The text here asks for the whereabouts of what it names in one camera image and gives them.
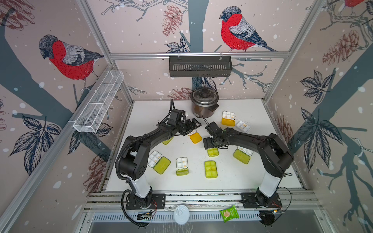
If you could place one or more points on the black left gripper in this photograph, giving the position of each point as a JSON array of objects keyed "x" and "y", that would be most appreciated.
[{"x": 190, "y": 128}]

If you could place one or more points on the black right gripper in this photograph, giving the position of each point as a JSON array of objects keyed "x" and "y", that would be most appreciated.
[{"x": 208, "y": 142}]

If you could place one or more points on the large green pillbox front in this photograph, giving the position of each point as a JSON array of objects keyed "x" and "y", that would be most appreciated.
[{"x": 211, "y": 169}]

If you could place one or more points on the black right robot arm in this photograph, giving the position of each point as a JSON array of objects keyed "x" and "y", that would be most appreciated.
[{"x": 274, "y": 153}]

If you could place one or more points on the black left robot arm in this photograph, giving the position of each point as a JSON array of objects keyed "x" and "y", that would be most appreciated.
[{"x": 132, "y": 160}]

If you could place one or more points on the yellow pillbox centre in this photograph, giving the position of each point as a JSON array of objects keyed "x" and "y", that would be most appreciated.
[{"x": 195, "y": 137}]

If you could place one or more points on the yellow pillbox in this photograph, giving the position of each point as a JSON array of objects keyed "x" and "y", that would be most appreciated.
[
  {"x": 228, "y": 118},
  {"x": 195, "y": 137}
]

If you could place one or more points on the yellow pillbox back right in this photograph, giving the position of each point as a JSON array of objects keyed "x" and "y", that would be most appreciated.
[{"x": 228, "y": 118}]

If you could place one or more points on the clear white pillbox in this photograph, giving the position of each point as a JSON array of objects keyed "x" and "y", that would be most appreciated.
[{"x": 243, "y": 126}]

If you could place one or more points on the silver rice cooker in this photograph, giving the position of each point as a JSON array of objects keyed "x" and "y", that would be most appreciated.
[{"x": 204, "y": 102}]

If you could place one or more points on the small green pillbox front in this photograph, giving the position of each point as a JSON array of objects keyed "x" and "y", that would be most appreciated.
[{"x": 182, "y": 166}]

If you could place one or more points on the green snack packet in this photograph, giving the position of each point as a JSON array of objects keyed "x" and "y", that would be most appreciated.
[{"x": 229, "y": 214}]

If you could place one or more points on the white round lid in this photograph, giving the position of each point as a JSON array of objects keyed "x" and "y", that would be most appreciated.
[{"x": 181, "y": 215}]

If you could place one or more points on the black hanging wire basket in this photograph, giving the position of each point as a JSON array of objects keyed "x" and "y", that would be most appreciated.
[{"x": 200, "y": 66}]

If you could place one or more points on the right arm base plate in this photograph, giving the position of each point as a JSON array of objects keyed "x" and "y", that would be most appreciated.
[{"x": 255, "y": 200}]

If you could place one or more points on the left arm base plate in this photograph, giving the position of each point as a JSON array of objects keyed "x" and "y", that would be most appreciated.
[{"x": 154, "y": 201}]

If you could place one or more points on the white wire mesh shelf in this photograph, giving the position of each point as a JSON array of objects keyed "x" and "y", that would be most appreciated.
[{"x": 94, "y": 112}]

